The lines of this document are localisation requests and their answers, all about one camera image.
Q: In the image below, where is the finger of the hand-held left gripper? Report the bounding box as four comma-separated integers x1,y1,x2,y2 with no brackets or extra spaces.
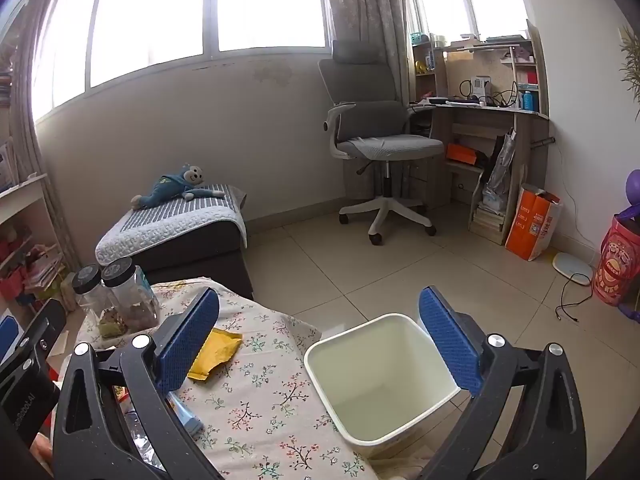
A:
0,315,20,363
17,299,67,361

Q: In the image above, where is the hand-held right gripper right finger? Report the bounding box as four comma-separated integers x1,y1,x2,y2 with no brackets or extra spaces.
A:
417,286,587,480

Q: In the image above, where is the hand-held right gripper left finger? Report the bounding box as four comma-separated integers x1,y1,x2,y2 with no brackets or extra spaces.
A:
52,287,226,480

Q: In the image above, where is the yellow snack wrapper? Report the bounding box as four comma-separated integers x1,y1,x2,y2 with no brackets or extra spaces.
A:
187,327,244,383

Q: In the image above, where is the white trash bin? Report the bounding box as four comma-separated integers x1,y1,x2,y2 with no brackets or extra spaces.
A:
304,313,463,461

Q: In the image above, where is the person's left hand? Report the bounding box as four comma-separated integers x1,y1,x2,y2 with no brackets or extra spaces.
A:
30,435,55,476

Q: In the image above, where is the pink storage basket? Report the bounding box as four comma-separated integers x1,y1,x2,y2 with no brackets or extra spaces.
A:
0,270,31,306

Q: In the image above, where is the clear plastic jar black lid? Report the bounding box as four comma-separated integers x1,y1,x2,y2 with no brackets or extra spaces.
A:
101,257,161,333
72,263,123,338

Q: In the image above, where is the light blue packet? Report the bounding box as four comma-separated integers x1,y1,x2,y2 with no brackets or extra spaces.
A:
167,392,204,436

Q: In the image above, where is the dark grey ottoman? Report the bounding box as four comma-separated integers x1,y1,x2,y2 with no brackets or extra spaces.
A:
95,185,256,302

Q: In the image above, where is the floral tablecloth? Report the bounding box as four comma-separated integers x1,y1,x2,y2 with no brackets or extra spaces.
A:
75,280,381,480

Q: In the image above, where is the clear plastic wrapper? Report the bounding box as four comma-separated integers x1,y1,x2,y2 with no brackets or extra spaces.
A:
122,407,168,473

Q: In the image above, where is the grey quilted mat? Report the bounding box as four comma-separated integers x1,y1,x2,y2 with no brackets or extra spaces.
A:
95,183,249,267

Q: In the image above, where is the white bookshelf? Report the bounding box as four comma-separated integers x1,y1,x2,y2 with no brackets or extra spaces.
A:
0,40,68,313

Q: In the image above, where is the stack of books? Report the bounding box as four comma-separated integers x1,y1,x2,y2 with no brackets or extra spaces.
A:
472,200,507,235

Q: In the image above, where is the orange paper bag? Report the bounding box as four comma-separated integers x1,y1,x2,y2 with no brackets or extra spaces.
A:
505,183,563,262

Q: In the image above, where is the white bathroom scale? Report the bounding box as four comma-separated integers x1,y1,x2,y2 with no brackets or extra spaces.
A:
552,251,595,287

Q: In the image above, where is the blue monkey plush toy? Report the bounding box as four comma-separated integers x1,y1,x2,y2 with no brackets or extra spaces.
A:
131,162,227,209

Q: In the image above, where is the silver plastic bag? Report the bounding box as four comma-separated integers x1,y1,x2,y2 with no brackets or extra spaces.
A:
482,130,517,197

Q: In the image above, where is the orange box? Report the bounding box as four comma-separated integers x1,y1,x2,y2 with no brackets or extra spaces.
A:
446,143,482,167

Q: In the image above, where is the red printed bucket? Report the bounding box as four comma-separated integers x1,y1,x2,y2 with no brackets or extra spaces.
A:
591,212,640,308

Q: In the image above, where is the wooden desk with shelves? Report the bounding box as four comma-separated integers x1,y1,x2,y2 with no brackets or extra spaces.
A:
410,20,551,247

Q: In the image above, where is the grey office chair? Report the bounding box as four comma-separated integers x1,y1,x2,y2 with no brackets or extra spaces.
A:
318,40,446,247

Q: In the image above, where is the large window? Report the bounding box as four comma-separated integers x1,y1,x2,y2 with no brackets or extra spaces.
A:
30,0,332,122

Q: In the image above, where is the green plant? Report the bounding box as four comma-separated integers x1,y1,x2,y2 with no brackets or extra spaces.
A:
617,25,640,122

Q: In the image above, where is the black cable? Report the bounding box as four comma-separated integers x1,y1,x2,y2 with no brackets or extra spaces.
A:
556,272,597,323

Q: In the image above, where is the white cable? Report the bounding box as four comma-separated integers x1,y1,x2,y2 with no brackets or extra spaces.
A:
559,180,597,263

